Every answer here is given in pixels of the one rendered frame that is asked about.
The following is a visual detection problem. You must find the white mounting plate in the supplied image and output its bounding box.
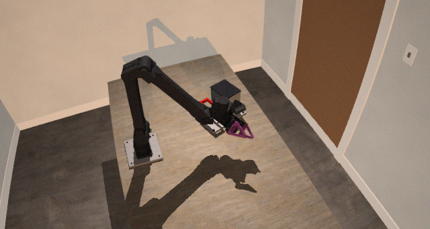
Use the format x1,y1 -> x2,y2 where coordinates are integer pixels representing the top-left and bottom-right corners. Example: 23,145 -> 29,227
204,111 -> 246,134

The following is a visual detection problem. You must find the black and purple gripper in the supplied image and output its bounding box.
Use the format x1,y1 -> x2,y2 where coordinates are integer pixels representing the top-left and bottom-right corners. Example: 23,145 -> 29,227
220,116 -> 254,139

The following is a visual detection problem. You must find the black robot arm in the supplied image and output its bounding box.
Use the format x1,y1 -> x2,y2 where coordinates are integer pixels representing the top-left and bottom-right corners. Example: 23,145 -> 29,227
121,56 -> 246,159

